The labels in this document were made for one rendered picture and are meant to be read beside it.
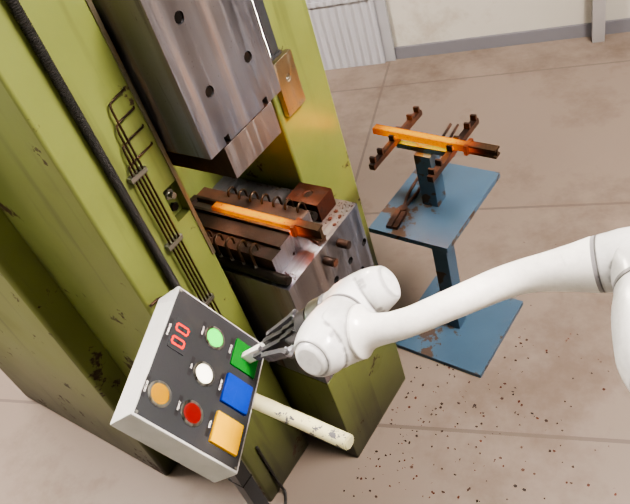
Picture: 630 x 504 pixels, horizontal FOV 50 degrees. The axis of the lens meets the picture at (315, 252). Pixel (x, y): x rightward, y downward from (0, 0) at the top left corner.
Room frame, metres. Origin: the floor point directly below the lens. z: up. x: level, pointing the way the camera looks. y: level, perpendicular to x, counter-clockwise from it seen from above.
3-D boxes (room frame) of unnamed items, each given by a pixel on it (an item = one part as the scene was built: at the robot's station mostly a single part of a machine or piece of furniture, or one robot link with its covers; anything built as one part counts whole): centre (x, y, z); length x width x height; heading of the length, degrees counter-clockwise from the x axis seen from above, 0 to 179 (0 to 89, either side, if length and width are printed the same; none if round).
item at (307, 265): (1.68, 0.16, 0.69); 0.56 x 0.38 x 0.45; 44
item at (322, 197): (1.65, -0.04, 0.95); 0.12 x 0.09 x 0.07; 44
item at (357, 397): (1.68, 0.16, 0.23); 0.56 x 0.38 x 0.47; 44
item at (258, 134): (1.64, 0.19, 1.32); 0.42 x 0.20 x 0.10; 44
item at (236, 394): (0.99, 0.28, 1.01); 0.07 x 0.05 x 0.07; 159
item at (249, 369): (1.09, 0.25, 1.00); 0.07 x 0.05 x 0.07; 159
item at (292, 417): (1.18, 0.24, 0.62); 0.44 x 0.05 x 0.05; 44
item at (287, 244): (1.64, 0.19, 0.96); 0.42 x 0.20 x 0.09; 44
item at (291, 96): (1.80, -0.09, 1.27); 0.09 x 0.02 x 0.17; 134
